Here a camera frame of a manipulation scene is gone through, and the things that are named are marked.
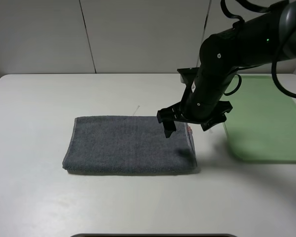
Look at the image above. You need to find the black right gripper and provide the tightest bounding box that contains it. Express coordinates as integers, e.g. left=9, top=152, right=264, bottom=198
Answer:
left=156, top=66, right=237, bottom=138

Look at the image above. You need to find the grey towel with orange pattern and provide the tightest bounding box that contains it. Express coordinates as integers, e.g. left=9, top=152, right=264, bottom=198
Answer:
left=62, top=116, right=197, bottom=176

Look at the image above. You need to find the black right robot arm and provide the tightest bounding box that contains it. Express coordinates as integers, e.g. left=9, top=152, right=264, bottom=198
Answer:
left=157, top=0, right=296, bottom=138

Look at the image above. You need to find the green plastic tray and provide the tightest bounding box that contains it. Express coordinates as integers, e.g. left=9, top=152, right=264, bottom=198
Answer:
left=224, top=76, right=296, bottom=163

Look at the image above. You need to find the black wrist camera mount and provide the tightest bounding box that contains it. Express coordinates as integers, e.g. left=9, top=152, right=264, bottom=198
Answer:
left=177, top=67, right=199, bottom=85

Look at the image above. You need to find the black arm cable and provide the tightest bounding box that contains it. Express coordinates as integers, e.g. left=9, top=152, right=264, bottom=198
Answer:
left=221, top=0, right=296, bottom=99

